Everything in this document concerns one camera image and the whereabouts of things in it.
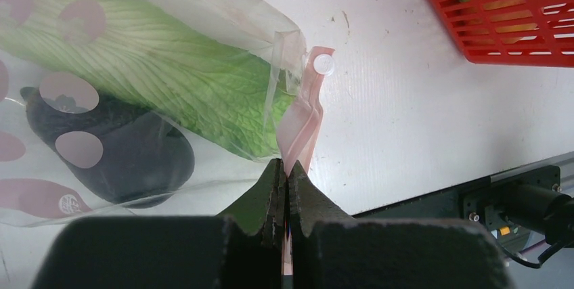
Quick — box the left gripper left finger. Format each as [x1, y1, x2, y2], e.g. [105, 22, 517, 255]
[219, 158, 286, 288]

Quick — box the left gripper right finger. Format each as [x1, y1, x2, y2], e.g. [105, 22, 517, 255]
[286, 161, 354, 288]

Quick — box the dark purple eggplant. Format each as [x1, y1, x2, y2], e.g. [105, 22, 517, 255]
[20, 87, 195, 208]

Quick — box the green napa cabbage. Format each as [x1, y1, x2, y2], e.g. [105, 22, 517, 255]
[1, 0, 305, 160]

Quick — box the clear pink-dotted zip bag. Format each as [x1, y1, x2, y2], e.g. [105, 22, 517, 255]
[1, 0, 334, 227]

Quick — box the red plastic basket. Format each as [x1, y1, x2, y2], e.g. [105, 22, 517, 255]
[428, 0, 573, 68]

